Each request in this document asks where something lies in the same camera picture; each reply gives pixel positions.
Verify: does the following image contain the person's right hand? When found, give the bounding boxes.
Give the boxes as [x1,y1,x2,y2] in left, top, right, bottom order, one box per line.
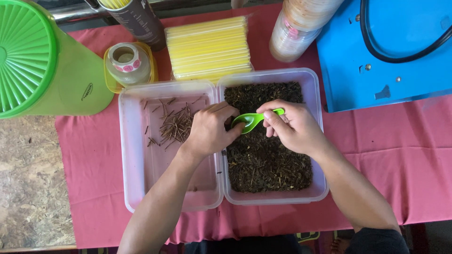
[256,99,330,158]

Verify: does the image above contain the metal rail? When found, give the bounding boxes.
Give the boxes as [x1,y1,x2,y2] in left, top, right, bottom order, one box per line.
[49,0,234,24]

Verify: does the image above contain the pile of brown tea twigs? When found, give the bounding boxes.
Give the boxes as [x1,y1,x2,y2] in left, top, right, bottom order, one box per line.
[142,96,205,151]

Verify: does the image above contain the person's left hand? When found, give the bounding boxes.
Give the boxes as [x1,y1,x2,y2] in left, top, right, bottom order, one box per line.
[180,101,246,160]

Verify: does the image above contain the person's dark trousers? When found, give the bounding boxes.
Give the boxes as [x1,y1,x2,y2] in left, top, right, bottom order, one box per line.
[184,234,312,254]

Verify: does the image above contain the sleeve of clear plastic cups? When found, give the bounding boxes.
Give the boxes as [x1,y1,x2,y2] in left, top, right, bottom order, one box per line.
[269,10,323,63]

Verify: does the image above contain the clear plastic container lid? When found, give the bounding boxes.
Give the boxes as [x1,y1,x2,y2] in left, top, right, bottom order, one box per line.
[118,80,224,214]

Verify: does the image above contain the small yellow plastic container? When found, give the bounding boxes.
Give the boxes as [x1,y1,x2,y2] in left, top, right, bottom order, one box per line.
[103,42,159,94]

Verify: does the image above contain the clear plastic container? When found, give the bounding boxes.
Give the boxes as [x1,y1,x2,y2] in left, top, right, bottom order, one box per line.
[216,68,330,206]

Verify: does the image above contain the pink tablecloth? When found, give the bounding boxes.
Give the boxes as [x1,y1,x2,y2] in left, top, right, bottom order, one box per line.
[54,3,452,250]

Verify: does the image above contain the green plastic spoon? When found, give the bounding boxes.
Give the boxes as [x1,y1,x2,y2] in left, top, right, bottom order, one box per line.
[231,108,285,135]

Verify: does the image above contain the person's black sleeve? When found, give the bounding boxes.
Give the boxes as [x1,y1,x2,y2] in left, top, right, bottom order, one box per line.
[344,227,410,254]

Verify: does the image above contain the blue sealing machine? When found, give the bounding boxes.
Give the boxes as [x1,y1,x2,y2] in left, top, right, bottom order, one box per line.
[316,0,452,114]

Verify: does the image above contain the pack of yellow straws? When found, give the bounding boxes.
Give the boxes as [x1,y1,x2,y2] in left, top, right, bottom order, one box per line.
[165,16,255,84]

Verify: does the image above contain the green plastic jug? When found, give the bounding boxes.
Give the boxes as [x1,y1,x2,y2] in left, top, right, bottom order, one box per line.
[19,0,116,117]

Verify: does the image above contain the sleeve of brown plastic lids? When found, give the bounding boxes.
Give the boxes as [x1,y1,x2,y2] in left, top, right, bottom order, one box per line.
[282,0,345,33]

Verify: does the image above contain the black rubber cable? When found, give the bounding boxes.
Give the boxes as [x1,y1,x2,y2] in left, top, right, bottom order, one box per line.
[359,0,452,64]

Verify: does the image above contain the roll of pink stickers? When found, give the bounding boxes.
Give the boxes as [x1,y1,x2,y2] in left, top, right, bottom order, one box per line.
[105,42,152,85]

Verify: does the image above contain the green ribbed jug lid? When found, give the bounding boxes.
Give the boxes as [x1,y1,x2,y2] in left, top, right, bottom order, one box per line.
[0,0,58,119]

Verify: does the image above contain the dark cylindrical can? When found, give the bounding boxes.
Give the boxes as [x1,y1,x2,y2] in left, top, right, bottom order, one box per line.
[97,0,167,52]

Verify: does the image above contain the bundle of yellow straws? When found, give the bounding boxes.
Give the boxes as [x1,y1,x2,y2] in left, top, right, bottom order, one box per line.
[99,0,132,10]

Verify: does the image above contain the heap of dried tea leaves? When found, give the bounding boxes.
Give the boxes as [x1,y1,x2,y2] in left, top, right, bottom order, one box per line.
[224,82,314,193]

